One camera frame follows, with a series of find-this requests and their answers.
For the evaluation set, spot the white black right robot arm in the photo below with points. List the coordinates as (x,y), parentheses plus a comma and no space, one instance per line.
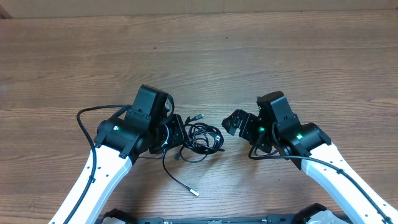
(276,133)

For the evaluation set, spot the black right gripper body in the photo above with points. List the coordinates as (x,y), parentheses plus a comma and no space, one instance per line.
(252,129)

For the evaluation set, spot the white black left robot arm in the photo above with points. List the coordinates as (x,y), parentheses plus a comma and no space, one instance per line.
(147,125)

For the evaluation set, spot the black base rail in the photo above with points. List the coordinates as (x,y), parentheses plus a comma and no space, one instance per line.
(315,213)

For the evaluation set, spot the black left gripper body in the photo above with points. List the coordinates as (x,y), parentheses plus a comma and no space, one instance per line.
(169,134)

